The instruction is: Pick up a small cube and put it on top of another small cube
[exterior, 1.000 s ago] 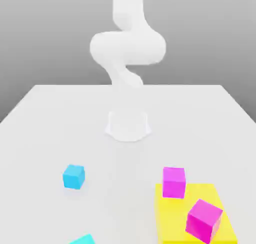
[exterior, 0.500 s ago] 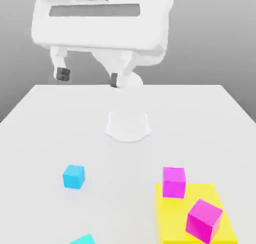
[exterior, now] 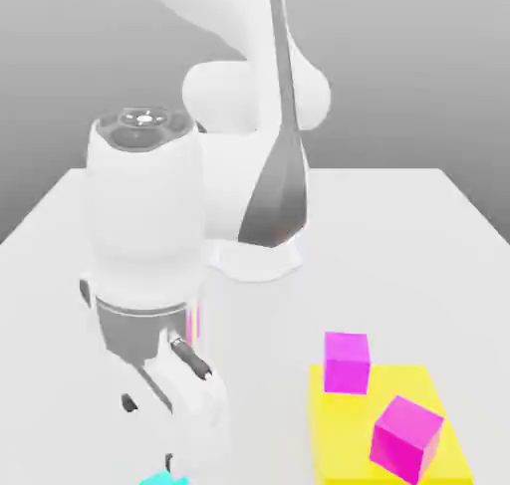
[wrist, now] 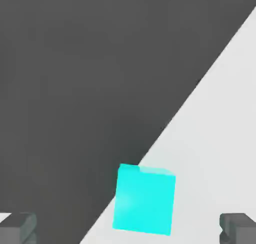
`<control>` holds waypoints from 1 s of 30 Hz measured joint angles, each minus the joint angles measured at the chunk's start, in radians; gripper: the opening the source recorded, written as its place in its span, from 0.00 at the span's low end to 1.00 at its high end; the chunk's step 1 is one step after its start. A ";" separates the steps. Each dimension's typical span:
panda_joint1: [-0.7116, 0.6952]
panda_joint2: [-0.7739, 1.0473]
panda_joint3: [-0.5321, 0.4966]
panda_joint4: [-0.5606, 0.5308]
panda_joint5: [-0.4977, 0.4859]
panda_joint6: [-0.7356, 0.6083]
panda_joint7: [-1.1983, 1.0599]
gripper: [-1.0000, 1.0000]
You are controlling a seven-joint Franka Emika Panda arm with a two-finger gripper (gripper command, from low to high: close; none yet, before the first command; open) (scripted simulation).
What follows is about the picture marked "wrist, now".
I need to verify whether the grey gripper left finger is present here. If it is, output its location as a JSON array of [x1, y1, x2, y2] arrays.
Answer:
[[0, 212, 38, 244]]

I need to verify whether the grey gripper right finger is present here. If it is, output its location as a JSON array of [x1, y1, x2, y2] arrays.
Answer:
[[219, 212, 256, 244]]

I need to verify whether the small cyan cube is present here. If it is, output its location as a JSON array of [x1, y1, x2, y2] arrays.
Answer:
[[112, 163, 177, 237]]

